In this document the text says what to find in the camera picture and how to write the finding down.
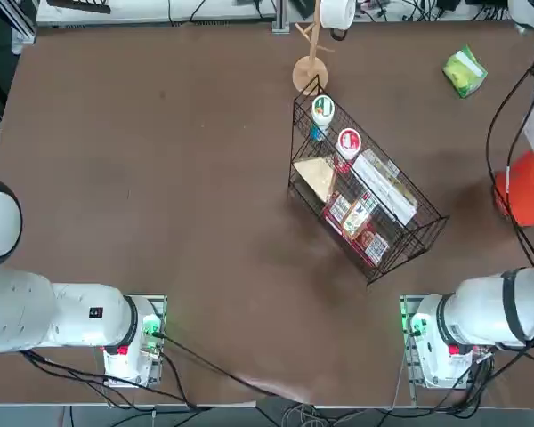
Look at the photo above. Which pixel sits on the triangular sandwich packet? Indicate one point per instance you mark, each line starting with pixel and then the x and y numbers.
pixel 316 175

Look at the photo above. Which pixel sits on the wooden cup rack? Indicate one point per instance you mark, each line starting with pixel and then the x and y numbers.
pixel 309 75

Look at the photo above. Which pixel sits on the large white food packet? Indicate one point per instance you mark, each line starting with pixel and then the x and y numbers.
pixel 382 187

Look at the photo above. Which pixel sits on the person's foot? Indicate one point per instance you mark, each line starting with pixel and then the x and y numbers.
pixel 17 46

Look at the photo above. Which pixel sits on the aluminium camera post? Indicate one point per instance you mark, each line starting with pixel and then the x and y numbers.
pixel 281 18

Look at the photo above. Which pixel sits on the yellow snack carton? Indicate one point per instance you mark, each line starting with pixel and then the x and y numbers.
pixel 355 220

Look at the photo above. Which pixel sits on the aluminium frame profile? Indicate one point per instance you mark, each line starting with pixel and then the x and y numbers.
pixel 24 26

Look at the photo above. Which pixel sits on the red brown biscuit box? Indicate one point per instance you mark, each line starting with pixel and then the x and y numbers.
pixel 374 247

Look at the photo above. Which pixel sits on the aluminium arm base plate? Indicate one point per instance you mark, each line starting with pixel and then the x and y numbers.
pixel 158 307
pixel 408 364

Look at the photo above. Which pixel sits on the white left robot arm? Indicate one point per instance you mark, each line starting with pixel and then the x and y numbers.
pixel 71 316

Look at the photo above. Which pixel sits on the white jar green lid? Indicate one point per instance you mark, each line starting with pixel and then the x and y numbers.
pixel 323 107

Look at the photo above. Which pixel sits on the orange bin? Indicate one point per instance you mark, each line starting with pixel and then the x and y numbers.
pixel 525 195

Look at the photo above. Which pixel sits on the white jar red lid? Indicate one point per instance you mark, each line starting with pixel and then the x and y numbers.
pixel 349 140

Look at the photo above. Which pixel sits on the teal snack box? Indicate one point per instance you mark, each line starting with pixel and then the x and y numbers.
pixel 315 133

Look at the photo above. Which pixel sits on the green tissue pack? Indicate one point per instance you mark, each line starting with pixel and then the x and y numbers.
pixel 460 78

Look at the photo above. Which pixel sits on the red white patterned box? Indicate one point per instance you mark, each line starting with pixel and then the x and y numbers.
pixel 338 209

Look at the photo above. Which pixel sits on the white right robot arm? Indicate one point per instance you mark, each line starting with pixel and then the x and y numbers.
pixel 480 320

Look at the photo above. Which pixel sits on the white cup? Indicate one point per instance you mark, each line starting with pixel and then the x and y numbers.
pixel 338 13

